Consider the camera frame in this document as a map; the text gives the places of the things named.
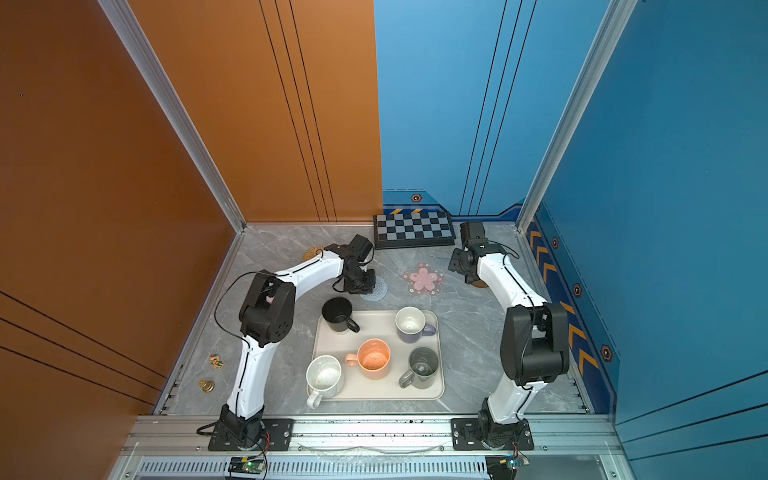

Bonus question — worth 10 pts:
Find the pink flower coaster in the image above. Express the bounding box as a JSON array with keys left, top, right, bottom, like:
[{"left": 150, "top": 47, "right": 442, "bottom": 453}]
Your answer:
[{"left": 401, "top": 262, "right": 445, "bottom": 297}]

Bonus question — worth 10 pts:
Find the orange pink mug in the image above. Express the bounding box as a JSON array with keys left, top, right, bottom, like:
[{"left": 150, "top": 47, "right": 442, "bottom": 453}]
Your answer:
[{"left": 345, "top": 338, "right": 391, "bottom": 380}]

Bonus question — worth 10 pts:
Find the folded checkerboard box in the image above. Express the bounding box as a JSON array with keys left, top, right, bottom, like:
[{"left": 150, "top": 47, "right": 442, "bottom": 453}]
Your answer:
[{"left": 373, "top": 210, "right": 456, "bottom": 250}]

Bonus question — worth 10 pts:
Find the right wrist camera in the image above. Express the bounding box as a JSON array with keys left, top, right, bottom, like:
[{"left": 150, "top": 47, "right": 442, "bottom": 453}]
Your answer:
[{"left": 460, "top": 221, "right": 487, "bottom": 248}]

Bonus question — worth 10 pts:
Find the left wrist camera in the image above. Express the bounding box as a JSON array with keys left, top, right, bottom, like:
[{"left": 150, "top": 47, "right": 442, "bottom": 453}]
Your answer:
[{"left": 347, "top": 234, "right": 374, "bottom": 265}]

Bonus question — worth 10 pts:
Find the grey green mug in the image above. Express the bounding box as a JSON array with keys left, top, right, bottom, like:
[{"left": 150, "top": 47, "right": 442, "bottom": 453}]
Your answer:
[{"left": 398, "top": 347, "right": 440, "bottom": 389}]

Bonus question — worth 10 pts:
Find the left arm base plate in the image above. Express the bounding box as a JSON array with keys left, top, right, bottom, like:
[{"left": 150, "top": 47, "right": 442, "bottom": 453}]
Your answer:
[{"left": 207, "top": 418, "right": 294, "bottom": 453}]

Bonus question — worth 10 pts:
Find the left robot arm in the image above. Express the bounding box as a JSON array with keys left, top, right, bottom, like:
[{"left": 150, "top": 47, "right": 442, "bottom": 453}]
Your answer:
[{"left": 208, "top": 235, "right": 376, "bottom": 451}]

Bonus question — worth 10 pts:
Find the aluminium front rail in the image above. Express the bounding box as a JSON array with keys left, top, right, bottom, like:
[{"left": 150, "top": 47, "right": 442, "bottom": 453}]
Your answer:
[{"left": 119, "top": 414, "right": 624, "bottom": 456}]

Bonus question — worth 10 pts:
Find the green circuit board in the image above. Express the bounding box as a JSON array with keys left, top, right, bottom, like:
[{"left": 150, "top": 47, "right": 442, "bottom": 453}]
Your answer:
[{"left": 226, "top": 456, "right": 268, "bottom": 479}]

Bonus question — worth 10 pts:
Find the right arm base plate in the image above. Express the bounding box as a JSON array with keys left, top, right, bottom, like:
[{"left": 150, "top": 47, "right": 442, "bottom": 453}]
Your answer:
[{"left": 450, "top": 418, "right": 535, "bottom": 451}]

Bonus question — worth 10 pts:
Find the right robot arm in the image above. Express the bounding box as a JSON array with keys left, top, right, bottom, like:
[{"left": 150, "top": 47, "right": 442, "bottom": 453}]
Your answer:
[{"left": 449, "top": 247, "right": 570, "bottom": 450}]

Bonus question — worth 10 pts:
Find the black mug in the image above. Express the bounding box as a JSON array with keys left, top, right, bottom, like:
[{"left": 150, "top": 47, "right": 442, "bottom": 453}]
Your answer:
[{"left": 321, "top": 297, "right": 360, "bottom": 333}]

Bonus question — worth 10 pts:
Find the lavender mug white inside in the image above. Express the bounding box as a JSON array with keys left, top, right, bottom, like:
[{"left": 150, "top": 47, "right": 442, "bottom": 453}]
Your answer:
[{"left": 395, "top": 307, "right": 437, "bottom": 343}]

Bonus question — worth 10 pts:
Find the light blue woven coaster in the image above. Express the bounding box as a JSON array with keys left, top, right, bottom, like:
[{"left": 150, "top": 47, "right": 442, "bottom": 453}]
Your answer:
[{"left": 361, "top": 277, "right": 388, "bottom": 302}]

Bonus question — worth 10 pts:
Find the small brass bell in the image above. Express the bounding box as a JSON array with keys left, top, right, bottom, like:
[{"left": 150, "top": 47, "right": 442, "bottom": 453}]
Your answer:
[{"left": 199, "top": 380, "right": 215, "bottom": 393}]

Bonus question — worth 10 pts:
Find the cream serving tray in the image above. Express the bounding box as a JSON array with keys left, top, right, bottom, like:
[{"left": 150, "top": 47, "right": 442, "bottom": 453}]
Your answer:
[{"left": 312, "top": 310, "right": 445, "bottom": 402}]

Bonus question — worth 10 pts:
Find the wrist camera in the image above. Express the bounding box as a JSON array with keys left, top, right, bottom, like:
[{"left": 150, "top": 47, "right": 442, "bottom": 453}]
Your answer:
[
  {"left": 460, "top": 221, "right": 487, "bottom": 248},
  {"left": 347, "top": 234, "right": 374, "bottom": 265}
]

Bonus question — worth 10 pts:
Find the woven rattan coaster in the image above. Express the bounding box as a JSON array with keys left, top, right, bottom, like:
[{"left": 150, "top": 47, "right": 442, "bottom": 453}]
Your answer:
[{"left": 302, "top": 246, "right": 324, "bottom": 261}]

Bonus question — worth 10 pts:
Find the right small circuit board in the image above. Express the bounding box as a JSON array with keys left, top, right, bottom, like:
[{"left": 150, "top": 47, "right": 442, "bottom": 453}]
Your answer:
[{"left": 485, "top": 455, "right": 530, "bottom": 480}]

